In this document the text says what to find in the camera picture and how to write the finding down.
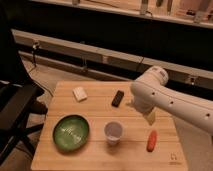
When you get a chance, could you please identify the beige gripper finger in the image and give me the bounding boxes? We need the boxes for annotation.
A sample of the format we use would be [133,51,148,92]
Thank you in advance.
[146,111,156,125]

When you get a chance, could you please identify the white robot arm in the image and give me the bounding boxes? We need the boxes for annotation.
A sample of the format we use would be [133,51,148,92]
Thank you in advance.
[130,66,213,135]

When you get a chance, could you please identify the orange carrot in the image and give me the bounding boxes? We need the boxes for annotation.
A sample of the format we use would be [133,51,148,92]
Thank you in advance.
[147,130,157,152]

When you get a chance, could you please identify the black rectangular block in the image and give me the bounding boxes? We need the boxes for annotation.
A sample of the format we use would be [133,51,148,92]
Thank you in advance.
[111,90,124,107]

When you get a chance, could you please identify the white sponge block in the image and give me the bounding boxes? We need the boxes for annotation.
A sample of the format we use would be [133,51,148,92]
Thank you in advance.
[73,87,87,102]

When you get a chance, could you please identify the green round plate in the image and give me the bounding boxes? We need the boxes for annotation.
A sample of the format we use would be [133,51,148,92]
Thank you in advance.
[52,115,90,152]

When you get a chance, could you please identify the black office chair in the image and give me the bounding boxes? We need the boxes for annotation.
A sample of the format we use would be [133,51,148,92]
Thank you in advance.
[0,84,48,166]

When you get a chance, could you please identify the long grey wall rail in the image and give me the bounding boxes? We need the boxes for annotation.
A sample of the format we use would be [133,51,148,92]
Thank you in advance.
[12,29,213,89]

